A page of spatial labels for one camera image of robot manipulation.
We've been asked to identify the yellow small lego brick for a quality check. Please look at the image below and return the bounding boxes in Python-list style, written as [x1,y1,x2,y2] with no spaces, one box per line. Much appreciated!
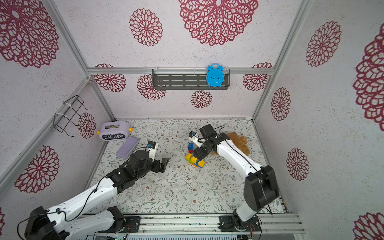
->
[185,154,194,162]
[198,160,205,168]

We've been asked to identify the long blue lego brick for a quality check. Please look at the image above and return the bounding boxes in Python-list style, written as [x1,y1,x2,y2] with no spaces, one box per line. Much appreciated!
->
[189,160,205,169]

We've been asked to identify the yellow square lego brick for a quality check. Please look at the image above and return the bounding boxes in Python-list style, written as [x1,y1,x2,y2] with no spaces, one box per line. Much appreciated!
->
[191,157,199,165]

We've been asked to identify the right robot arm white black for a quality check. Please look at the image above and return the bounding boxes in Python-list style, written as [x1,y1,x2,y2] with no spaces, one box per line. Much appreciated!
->
[189,124,280,232]

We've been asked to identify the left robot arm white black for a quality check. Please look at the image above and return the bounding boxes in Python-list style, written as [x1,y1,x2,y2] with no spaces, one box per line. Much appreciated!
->
[19,149,169,240]

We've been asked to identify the purple pencil case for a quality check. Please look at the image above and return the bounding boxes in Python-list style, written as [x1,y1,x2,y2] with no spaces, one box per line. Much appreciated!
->
[116,136,139,159]

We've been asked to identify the brown plush teddy bear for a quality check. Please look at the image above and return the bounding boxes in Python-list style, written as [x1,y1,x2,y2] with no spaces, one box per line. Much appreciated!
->
[226,132,250,156]

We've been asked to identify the purple toy radio clock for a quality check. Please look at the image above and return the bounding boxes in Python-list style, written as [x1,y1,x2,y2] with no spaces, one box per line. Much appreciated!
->
[97,121,133,141]

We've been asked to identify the blue alarm clock toy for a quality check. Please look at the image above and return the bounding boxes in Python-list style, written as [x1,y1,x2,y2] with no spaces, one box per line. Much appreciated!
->
[206,64,225,88]

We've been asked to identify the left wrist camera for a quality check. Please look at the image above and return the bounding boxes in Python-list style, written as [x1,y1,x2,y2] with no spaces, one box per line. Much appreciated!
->
[146,141,159,160]

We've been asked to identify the grey wall shelf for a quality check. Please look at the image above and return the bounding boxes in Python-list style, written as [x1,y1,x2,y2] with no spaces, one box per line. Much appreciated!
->
[152,70,231,91]

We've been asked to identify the black wire wall rack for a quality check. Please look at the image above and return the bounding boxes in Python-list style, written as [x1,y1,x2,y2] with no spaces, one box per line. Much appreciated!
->
[52,95,92,138]

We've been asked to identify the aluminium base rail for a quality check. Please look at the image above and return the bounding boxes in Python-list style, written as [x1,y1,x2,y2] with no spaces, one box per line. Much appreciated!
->
[125,214,306,237]

